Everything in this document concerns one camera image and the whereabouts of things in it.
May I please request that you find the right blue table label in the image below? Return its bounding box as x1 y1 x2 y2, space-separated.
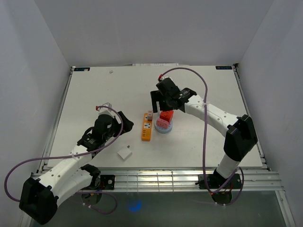
215 66 232 70

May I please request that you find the orange power strip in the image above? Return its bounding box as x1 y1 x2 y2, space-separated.
141 113 152 141

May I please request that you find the aluminium front rail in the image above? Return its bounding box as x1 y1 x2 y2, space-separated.
27 168 285 192

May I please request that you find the left blue table label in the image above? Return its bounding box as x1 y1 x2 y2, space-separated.
73 67 90 71

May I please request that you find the pink plug adapter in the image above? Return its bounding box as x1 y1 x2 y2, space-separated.
156 118 169 129

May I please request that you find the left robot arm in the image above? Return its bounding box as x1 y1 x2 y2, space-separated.
19 108 134 225

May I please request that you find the red cube socket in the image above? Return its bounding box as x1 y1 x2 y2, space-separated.
160 110 174 123

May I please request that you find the brown pink charger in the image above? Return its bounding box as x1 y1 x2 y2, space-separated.
147 111 153 121

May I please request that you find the white charger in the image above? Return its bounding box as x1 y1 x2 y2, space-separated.
117 145 133 161

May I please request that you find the blue round power socket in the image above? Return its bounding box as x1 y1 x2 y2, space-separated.
154 121 173 134

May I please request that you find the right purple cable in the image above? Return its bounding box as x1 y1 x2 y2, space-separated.
159 67 244 206

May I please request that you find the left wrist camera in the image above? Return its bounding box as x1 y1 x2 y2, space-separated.
96 102 112 116

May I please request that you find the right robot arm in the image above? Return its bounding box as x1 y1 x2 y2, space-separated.
151 77 258 188

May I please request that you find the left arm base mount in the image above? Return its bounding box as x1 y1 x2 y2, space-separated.
83 175 116 191

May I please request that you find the blue table label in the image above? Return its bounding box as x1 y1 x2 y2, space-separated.
215 66 232 70
73 67 90 71

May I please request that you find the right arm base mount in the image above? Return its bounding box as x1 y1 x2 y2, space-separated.
195 174 241 190

